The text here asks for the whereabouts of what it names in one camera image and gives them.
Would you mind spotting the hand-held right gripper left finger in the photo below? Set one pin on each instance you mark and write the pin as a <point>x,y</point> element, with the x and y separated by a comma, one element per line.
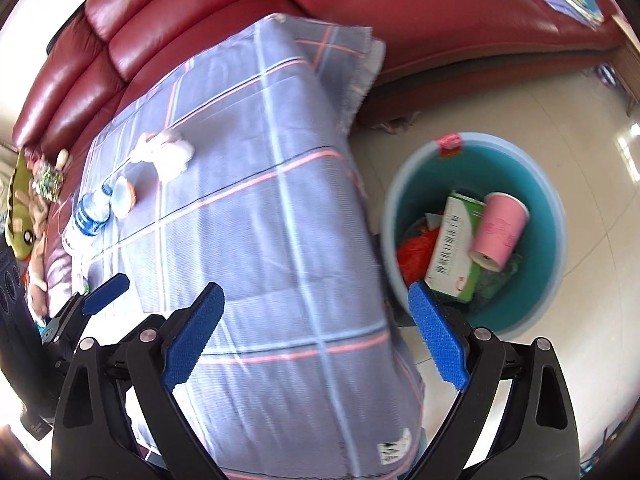
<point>195,340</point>

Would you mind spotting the grey green paper sheet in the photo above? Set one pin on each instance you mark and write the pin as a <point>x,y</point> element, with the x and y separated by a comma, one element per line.
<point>432,221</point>

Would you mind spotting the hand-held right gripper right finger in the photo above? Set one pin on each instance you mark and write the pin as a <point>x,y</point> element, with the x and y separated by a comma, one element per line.
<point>440,345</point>

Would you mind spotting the printed paper cup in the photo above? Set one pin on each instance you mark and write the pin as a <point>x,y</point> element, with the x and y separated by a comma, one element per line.
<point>122,199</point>

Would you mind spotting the clear water bottle blue label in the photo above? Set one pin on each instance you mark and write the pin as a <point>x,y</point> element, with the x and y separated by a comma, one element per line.
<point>90,215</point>

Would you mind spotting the white green cardboard box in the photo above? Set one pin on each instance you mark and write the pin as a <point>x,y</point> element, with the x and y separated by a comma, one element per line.
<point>450,250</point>

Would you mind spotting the blue plastic bucket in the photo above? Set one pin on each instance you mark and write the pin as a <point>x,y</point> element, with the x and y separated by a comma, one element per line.
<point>545,240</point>

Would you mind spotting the sequined pouch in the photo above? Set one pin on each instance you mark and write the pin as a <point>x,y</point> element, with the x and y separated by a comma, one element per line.
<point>47,182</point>

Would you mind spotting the wooden side table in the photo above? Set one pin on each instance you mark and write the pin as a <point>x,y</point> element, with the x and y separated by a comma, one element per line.
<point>629,40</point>

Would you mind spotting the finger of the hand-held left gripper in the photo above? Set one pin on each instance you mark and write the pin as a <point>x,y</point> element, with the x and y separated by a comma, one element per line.
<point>105,294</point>

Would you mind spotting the red leather sofa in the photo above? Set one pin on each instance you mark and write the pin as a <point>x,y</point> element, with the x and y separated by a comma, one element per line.
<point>450,25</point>

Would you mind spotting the red sticker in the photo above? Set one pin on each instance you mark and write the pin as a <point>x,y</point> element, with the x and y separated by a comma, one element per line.
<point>449,145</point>

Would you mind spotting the beige plush toy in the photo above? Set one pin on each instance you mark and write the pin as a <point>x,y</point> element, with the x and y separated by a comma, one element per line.
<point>37,280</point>

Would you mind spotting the dark green plastic wrapper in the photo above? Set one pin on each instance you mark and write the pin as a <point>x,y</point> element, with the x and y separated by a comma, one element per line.
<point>500,282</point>

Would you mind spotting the person's blue jeans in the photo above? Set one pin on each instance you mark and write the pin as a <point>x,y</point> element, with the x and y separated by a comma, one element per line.
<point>421,447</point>

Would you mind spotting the crumpled white tissue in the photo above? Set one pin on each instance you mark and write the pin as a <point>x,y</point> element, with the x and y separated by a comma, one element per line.
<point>170,160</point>

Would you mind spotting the grey plaid cloth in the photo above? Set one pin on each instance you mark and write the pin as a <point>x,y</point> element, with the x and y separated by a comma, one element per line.
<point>250,210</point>

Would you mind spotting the green plush toy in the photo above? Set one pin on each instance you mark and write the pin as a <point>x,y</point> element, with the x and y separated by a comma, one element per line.
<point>25,210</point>

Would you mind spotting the blue white ball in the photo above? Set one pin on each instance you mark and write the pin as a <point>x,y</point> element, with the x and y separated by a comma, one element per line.
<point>606,76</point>

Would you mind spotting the pink paper cup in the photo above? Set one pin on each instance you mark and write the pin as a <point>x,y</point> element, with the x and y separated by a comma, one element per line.
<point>495,232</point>

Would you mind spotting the red orange plastic wrapper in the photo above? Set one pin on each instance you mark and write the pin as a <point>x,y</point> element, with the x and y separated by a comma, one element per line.
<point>415,257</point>

